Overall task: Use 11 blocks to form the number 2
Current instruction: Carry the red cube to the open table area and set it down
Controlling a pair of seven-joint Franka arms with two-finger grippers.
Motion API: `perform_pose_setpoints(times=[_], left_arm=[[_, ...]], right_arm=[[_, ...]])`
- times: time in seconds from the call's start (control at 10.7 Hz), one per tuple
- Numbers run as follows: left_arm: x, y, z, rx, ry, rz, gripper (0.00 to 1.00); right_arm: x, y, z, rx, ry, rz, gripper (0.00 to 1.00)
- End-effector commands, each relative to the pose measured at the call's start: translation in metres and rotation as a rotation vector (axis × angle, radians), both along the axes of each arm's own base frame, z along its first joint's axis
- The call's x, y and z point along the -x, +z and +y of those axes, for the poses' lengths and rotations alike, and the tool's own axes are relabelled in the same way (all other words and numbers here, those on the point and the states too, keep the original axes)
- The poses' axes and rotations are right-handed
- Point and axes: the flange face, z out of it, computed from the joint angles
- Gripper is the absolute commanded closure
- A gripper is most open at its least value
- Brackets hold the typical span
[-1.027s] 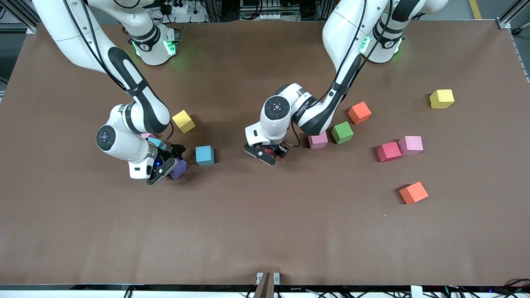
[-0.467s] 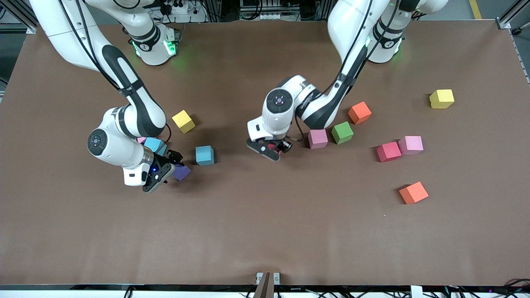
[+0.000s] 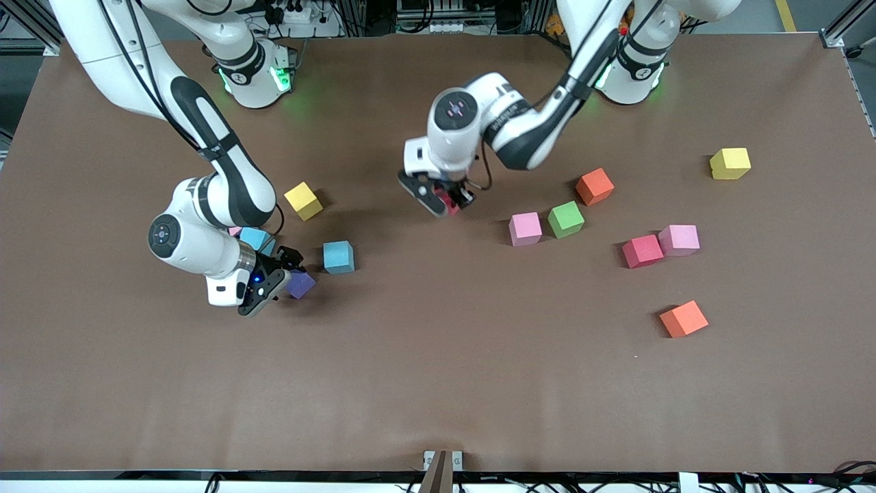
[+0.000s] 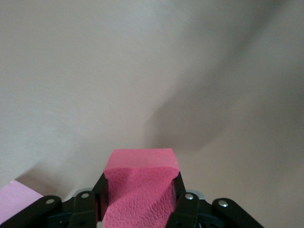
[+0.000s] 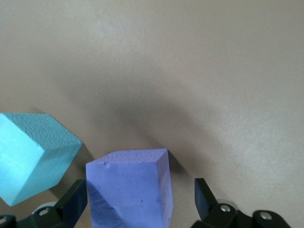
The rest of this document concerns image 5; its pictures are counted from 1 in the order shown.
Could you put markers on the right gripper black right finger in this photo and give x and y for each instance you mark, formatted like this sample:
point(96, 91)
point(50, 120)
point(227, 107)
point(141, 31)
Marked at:
point(206, 204)

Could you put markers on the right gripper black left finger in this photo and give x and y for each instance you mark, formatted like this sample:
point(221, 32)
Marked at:
point(73, 202)

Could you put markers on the purple foam cube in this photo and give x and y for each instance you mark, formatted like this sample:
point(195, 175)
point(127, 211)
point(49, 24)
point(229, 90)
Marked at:
point(128, 190)

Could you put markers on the cyan foam cube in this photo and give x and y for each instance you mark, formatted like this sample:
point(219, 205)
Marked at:
point(31, 161)

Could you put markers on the brown paper table cover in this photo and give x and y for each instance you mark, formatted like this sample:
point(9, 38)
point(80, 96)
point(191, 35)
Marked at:
point(166, 71)

